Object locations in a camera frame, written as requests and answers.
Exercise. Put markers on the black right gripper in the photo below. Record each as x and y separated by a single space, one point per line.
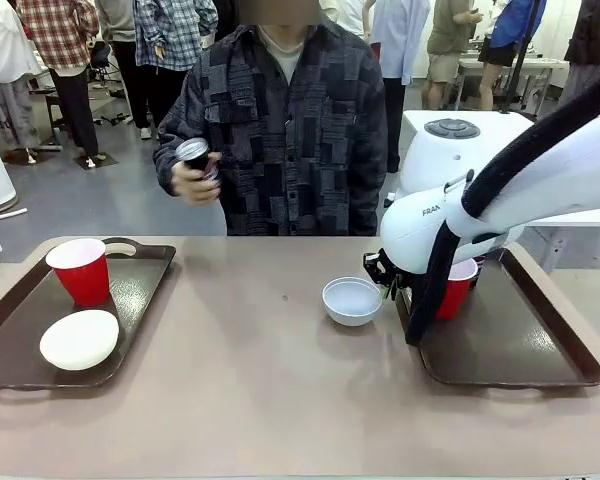
379 262

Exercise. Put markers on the red plastic cup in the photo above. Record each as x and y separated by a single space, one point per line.
455 295
82 280

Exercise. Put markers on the black Pepsi can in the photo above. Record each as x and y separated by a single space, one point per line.
196 152

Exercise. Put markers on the white bowl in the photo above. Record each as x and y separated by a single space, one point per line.
352 302
79 340

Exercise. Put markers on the person's left forearm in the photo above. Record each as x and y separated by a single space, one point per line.
370 195

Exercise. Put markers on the person's right forearm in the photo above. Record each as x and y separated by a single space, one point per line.
172 135

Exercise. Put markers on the person's right hand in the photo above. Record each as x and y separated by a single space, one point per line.
192 185

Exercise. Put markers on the brown plastic serving tray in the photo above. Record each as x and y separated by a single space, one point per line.
140 295
510 330

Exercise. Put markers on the person in patchwork shirt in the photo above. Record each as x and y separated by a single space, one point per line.
290 140

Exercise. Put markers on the bystander in light blue shirt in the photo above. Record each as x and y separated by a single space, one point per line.
400 45

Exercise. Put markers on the bystander in olive shirt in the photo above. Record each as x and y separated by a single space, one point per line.
447 45

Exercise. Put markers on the black tripod pole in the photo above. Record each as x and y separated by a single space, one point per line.
522 60

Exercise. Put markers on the bystander in blue top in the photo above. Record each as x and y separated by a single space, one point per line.
502 45

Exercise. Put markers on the white background desk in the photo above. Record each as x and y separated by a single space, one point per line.
550 65

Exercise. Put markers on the bystander in dark jacket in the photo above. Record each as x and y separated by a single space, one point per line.
587 45

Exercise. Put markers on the bystander in blue plaid shirt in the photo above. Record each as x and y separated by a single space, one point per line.
172 40

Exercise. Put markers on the bystander in grey top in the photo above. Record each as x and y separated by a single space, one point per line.
130 80

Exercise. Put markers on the black office chair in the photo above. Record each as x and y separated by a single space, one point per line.
102 60

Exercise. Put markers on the bystander in red plaid shirt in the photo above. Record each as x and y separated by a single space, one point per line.
60 45

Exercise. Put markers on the bystander in white top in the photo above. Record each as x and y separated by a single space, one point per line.
2 55

